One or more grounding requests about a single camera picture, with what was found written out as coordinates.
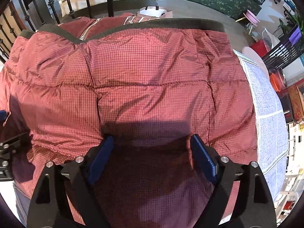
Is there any maroon zip-up jacket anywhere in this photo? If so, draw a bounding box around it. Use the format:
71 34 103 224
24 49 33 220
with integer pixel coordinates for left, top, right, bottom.
1 14 257 227

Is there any blue plaid bed sheet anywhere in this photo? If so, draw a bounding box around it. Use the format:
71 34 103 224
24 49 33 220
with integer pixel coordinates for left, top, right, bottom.
234 51 289 200

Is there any pink round stool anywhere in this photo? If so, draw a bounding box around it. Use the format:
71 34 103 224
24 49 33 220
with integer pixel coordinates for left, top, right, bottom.
235 10 260 35

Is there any white shopping bag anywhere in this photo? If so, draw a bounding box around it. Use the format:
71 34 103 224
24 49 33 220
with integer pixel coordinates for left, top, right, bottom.
137 6 173 19

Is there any black metal bed frame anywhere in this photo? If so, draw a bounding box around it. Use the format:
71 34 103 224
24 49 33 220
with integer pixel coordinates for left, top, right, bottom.
0 0 115 60

